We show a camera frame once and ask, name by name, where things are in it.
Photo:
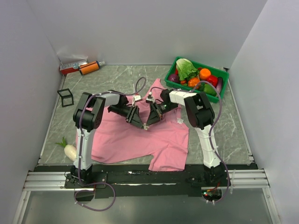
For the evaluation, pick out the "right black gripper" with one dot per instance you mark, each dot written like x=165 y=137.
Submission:
x=155 y=115

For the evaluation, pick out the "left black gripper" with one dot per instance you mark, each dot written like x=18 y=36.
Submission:
x=133 y=117

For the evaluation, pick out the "pink t-shirt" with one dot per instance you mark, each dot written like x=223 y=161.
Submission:
x=115 y=140

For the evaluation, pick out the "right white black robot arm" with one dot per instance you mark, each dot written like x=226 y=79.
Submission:
x=200 y=116

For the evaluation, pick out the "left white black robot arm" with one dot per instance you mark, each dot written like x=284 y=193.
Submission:
x=87 y=117

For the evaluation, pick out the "white garment care label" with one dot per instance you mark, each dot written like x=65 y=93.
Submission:
x=180 y=121

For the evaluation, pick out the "purple onion toy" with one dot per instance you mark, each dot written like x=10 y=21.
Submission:
x=174 y=78

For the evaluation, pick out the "green lettuce toy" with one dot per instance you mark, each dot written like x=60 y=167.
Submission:
x=186 y=69

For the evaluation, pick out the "green pepper toy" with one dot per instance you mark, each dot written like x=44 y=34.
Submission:
x=208 y=89

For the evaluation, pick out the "orange toy fruit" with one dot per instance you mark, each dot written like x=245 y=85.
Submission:
x=204 y=74

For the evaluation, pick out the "orange cylindrical bottle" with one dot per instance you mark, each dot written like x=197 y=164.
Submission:
x=90 y=67

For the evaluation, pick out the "white daikon radish toy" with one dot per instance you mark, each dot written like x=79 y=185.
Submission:
x=69 y=150

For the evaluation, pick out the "purple eggplant toy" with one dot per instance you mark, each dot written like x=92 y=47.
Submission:
x=219 y=84

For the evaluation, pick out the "green plastic bin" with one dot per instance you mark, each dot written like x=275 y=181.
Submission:
x=184 y=86

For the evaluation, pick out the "red white flat box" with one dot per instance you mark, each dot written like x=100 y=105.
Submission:
x=71 y=67

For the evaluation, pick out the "clear plastic bag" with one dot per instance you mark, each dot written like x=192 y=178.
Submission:
x=65 y=55

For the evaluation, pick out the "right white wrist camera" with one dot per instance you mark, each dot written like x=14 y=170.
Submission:
x=150 y=99

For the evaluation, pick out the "small black square frame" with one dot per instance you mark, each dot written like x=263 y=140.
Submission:
x=66 y=94

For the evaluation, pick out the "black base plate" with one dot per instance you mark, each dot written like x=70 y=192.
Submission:
x=136 y=180

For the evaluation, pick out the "aluminium rail frame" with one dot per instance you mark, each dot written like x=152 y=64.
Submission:
x=45 y=200

